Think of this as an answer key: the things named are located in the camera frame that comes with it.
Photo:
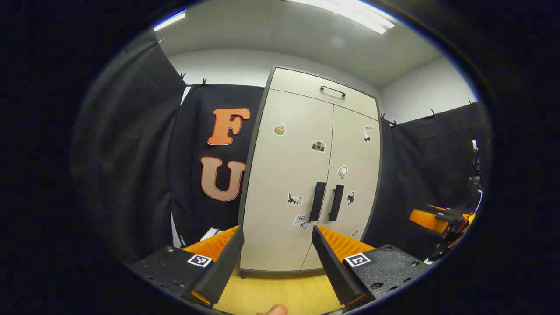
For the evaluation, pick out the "black backdrop cloth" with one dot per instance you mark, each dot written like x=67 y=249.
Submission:
x=131 y=153

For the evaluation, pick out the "white blue book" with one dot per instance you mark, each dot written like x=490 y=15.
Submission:
x=211 y=234

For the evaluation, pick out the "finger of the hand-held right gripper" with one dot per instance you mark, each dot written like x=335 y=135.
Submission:
x=426 y=218

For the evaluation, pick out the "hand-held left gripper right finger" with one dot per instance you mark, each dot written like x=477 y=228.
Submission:
x=334 y=271

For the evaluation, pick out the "ceiling light panel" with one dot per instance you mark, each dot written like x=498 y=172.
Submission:
x=350 y=13

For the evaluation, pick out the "beige shoe cabinet door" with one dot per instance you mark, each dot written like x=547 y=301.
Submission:
x=280 y=175
x=354 y=153

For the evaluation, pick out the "ceiling light strip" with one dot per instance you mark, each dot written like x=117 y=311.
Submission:
x=170 y=20

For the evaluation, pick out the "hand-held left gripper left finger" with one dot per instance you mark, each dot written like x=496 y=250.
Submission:
x=223 y=271

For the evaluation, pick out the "beige double-door shoe cabinet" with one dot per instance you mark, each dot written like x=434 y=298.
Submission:
x=302 y=83

